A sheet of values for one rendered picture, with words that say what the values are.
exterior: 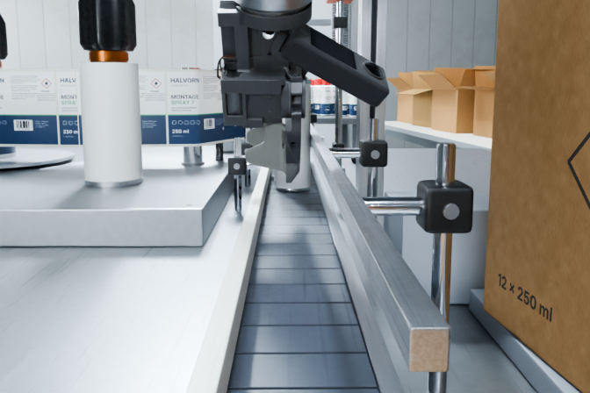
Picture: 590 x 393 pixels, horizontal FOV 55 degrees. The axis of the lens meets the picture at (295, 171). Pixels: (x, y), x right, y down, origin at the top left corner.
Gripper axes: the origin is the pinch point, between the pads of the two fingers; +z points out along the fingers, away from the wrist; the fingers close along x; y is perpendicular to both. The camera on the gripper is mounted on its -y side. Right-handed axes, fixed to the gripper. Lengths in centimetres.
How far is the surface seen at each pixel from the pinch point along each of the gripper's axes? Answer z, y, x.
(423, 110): 160, -88, -266
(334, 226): 3.3, -4.4, 5.5
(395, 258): -23.6, -3.4, 35.4
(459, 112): 129, -94, -216
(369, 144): -3.0, -8.3, -1.1
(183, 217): 8.8, 14.0, -1.8
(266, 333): -10.9, 2.2, 29.7
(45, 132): 21, 47, -40
